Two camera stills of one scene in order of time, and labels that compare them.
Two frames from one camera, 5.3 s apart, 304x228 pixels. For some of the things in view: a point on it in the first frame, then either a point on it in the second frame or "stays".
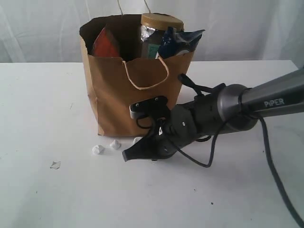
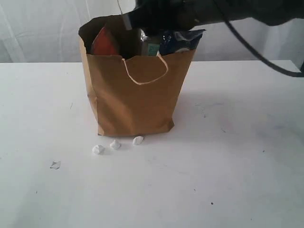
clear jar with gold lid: x=152 y=26 stays
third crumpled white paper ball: x=136 y=139 stays
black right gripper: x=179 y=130 → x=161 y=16
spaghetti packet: x=172 y=42 stays
